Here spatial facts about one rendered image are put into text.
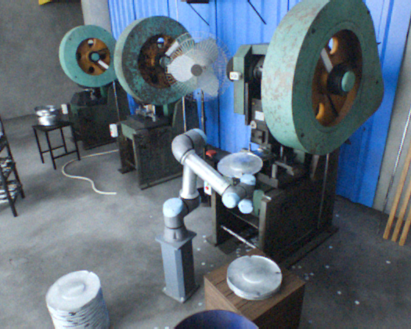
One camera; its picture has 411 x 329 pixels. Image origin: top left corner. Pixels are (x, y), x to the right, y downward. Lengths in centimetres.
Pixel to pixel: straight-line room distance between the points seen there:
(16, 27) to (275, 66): 698
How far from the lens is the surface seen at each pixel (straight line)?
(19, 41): 800
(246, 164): 199
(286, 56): 150
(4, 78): 798
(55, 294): 197
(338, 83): 172
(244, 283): 172
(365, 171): 316
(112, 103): 502
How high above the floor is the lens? 161
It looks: 24 degrees down
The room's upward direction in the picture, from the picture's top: 3 degrees counter-clockwise
